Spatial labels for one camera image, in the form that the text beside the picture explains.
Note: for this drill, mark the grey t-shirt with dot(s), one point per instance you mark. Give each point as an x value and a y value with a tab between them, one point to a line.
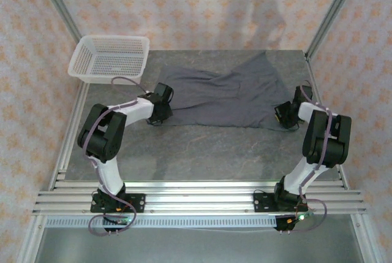
229	97

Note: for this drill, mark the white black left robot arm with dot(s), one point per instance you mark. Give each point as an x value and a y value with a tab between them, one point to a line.
101	137

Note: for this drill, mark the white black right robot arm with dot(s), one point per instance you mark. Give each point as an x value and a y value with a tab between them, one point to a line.
324	146

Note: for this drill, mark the white perforated plastic basket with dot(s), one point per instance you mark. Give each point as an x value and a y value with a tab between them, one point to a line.
107	60

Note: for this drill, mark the small green circuit board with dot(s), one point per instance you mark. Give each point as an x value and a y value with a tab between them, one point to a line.
301	217
122	221

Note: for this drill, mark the grey sheet metal panel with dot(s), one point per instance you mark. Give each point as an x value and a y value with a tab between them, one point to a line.
196	247

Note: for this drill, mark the wide aluminium base rail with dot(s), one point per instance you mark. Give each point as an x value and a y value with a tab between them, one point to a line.
199	198

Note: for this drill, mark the aluminium frame post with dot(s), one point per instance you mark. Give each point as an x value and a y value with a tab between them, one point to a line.
59	5
336	5

